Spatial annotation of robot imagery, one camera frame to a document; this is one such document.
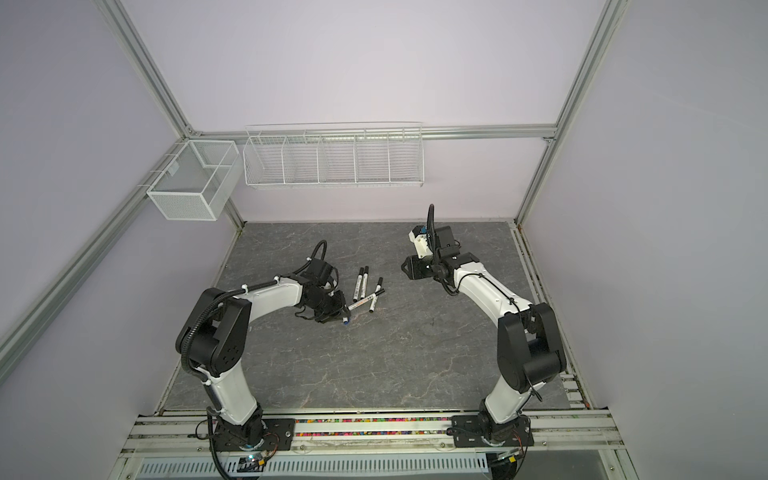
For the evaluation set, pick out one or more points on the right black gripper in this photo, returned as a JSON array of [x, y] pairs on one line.
[[414, 263]]

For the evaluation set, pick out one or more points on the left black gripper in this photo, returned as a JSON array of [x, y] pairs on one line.
[[338, 311]]

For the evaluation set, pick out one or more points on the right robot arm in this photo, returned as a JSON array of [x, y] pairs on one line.
[[530, 350]]

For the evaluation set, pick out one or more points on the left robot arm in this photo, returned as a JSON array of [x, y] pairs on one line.
[[212, 341]]

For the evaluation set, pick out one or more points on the white mesh box basket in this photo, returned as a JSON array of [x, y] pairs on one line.
[[198, 181]]

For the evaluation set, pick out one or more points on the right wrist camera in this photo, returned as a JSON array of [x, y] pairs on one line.
[[419, 238]]

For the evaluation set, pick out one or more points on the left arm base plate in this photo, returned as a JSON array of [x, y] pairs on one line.
[[270, 434]]

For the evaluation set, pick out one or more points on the white wire wall basket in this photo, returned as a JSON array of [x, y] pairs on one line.
[[334, 154]]

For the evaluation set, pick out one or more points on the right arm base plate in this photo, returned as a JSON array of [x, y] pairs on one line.
[[480, 430]]

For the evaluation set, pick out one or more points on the white vented cable duct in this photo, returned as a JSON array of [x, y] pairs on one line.
[[311, 466]]

